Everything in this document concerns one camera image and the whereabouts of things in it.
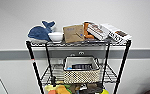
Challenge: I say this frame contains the blue item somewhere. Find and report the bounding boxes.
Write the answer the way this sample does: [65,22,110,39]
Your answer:
[66,66,73,71]

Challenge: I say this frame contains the white box with orange print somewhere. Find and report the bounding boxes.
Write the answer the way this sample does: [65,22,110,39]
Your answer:
[87,22,111,41]

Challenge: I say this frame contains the yellow orange toy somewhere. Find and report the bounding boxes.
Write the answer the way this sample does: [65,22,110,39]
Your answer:
[55,84,72,94]

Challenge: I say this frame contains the white box with dark print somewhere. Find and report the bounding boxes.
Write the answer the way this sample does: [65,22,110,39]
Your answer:
[100,22,133,44]

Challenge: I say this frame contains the white bowl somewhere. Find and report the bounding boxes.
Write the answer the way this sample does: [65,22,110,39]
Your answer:
[47,31,64,43]

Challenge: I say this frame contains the pale woven basket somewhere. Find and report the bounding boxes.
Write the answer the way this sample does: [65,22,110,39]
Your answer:
[62,55,101,84]

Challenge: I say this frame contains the blue whale plush toy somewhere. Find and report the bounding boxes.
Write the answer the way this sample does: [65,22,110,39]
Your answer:
[27,19,57,43]

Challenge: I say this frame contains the brown paper bag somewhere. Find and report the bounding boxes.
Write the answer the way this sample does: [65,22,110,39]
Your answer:
[62,23,86,44]

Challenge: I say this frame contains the yellow and blue toy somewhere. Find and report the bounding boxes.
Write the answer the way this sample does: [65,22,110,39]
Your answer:
[100,88,110,94]

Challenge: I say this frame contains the black wire shelf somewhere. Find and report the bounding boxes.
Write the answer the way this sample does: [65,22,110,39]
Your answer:
[25,38,132,94]

